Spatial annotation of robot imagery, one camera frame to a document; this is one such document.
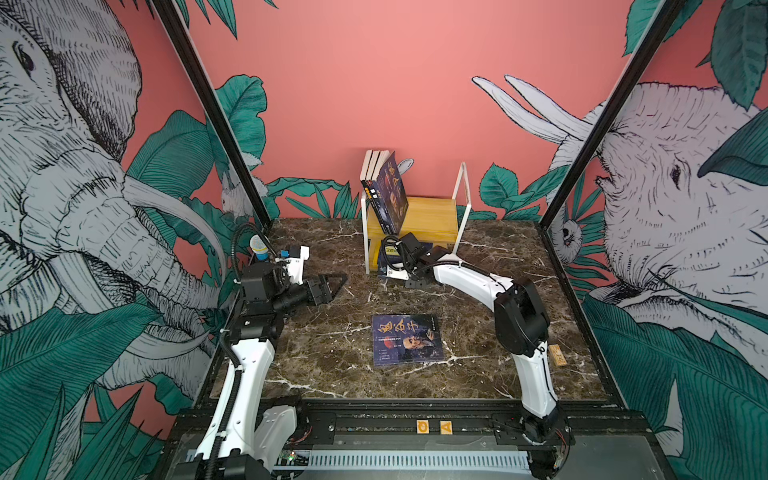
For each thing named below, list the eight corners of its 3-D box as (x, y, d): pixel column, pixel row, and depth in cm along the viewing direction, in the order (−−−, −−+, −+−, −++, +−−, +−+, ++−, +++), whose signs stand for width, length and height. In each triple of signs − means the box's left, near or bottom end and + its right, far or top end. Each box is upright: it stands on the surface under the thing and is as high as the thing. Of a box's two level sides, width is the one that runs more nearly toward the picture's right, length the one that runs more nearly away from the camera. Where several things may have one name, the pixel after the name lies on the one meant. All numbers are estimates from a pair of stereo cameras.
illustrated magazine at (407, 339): (370, 365, 86) (370, 362, 84) (373, 317, 96) (372, 314, 94) (444, 365, 87) (445, 362, 85) (438, 318, 96) (439, 314, 94)
